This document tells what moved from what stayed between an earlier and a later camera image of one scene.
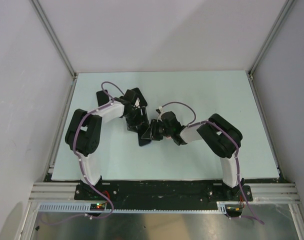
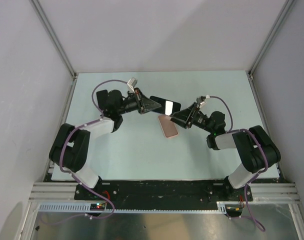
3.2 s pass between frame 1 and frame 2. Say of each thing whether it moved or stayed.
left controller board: stayed
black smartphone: moved
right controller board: stayed
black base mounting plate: stayed
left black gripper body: moved
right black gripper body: moved
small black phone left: stayed
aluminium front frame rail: stayed
